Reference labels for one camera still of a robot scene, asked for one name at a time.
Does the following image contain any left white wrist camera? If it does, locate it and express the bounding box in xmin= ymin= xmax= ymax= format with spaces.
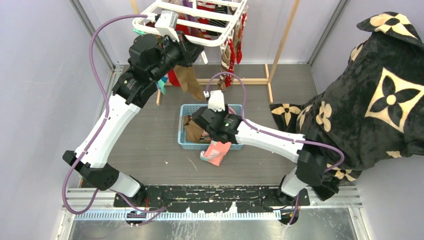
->
xmin=155 ymin=10 xmax=180 ymax=42

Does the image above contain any pink ribbed sock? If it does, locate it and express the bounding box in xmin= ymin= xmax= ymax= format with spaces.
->
xmin=200 ymin=140 xmax=232 ymax=167

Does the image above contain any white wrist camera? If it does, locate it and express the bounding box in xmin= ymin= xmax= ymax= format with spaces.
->
xmin=155 ymin=10 xmax=180 ymax=42
xmin=208 ymin=90 xmax=226 ymax=112

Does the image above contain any red snowflake sock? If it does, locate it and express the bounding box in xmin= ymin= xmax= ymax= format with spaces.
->
xmin=236 ymin=12 xmax=247 ymax=64

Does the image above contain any brown white striped sock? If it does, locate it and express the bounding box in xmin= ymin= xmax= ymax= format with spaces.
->
xmin=217 ymin=44 xmax=232 ymax=92

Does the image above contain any mint green blue sock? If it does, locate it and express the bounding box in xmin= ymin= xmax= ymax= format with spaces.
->
xmin=156 ymin=75 xmax=169 ymax=95

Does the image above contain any red white striped sock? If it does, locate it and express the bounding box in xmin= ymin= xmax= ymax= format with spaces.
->
xmin=196 ymin=1 xmax=217 ymax=40

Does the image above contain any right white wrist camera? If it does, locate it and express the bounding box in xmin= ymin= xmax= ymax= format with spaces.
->
xmin=208 ymin=90 xmax=226 ymax=112

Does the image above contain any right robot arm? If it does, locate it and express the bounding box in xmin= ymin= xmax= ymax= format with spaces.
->
xmin=191 ymin=106 xmax=327 ymax=206

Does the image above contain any white hanger clip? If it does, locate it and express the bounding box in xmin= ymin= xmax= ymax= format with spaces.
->
xmin=200 ymin=51 xmax=209 ymax=65

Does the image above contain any tan brown sock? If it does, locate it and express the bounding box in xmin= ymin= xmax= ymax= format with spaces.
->
xmin=183 ymin=115 xmax=208 ymax=143

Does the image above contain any black floral blanket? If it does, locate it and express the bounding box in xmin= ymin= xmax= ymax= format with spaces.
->
xmin=269 ymin=11 xmax=424 ymax=201

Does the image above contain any tan long sock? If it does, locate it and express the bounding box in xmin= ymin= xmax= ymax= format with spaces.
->
xmin=173 ymin=65 xmax=205 ymax=101

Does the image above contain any red white patterned sock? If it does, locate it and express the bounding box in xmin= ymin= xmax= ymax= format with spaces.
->
xmin=167 ymin=69 xmax=181 ymax=87

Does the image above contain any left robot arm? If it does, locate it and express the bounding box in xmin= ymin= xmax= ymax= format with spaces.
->
xmin=62 ymin=31 xmax=204 ymax=207

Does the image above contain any red santa christmas sock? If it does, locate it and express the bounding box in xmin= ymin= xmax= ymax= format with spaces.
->
xmin=224 ymin=40 xmax=236 ymax=87

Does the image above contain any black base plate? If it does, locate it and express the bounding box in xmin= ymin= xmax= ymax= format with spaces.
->
xmin=113 ymin=185 xmax=311 ymax=214

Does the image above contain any wooden hanging rack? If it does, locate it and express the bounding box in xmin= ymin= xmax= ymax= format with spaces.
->
xmin=130 ymin=0 xmax=300 ymax=103

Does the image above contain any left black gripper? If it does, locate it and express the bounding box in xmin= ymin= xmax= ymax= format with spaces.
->
xmin=150 ymin=30 xmax=203 ymax=83

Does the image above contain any white plastic sock hanger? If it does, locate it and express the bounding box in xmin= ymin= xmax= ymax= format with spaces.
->
xmin=132 ymin=0 xmax=247 ymax=49

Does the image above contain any light blue plastic basket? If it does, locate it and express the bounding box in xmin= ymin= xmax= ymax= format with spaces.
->
xmin=177 ymin=103 xmax=243 ymax=151

